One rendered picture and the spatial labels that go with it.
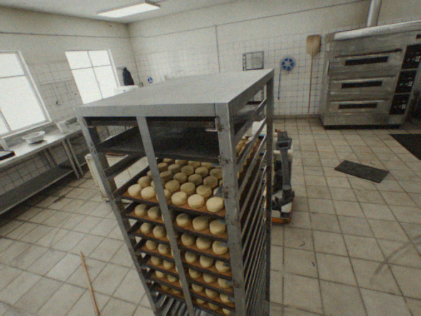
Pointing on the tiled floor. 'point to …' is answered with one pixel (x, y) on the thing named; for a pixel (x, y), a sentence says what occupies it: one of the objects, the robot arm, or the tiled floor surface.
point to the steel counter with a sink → (55, 135)
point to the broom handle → (89, 286)
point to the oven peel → (312, 42)
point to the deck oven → (369, 76)
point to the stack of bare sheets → (362, 171)
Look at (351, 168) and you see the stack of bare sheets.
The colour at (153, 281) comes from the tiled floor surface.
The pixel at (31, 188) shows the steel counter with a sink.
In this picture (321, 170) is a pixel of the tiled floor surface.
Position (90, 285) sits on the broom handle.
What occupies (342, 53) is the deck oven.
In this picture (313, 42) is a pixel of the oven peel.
